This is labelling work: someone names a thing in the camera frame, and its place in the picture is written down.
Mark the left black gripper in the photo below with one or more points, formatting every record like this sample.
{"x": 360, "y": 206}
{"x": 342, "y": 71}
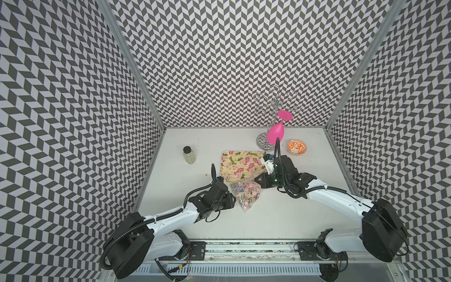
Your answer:
{"x": 229, "y": 200}

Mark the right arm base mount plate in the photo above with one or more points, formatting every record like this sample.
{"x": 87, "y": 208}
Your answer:
{"x": 310, "y": 250}

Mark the floral rectangular tray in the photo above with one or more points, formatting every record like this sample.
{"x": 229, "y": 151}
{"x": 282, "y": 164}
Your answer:
{"x": 237, "y": 165}

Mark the aluminium front rail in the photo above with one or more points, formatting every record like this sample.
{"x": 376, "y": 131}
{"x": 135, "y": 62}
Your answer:
{"x": 246, "y": 252}

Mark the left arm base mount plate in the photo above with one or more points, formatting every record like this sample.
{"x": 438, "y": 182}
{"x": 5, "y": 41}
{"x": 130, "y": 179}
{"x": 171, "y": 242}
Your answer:
{"x": 194, "y": 251}

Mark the pink plastic wine glass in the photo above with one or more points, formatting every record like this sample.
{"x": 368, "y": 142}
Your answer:
{"x": 276, "y": 132}

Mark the orange patterned small bowl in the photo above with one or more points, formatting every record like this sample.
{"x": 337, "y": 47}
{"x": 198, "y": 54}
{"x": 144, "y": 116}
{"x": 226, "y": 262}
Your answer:
{"x": 296, "y": 147}

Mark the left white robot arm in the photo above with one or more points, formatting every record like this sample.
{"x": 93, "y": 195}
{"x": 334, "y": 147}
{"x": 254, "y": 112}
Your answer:
{"x": 139, "y": 239}

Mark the small glass spice jar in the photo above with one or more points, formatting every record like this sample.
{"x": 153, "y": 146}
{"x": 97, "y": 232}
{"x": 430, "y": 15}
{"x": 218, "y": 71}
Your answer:
{"x": 189, "y": 155}

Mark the pile of colourful lollipop candies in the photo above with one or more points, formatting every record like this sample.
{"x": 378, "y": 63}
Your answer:
{"x": 246, "y": 192}

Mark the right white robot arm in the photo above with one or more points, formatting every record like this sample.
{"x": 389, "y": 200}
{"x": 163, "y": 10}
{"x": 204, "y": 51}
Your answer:
{"x": 380, "y": 231}

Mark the chrome glass holder stand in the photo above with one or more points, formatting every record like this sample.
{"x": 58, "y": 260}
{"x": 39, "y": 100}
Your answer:
{"x": 267, "y": 102}

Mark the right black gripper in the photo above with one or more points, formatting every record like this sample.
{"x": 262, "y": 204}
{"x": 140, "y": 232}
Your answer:
{"x": 264, "y": 184}

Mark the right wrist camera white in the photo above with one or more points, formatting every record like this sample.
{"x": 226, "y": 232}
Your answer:
{"x": 268, "y": 161}

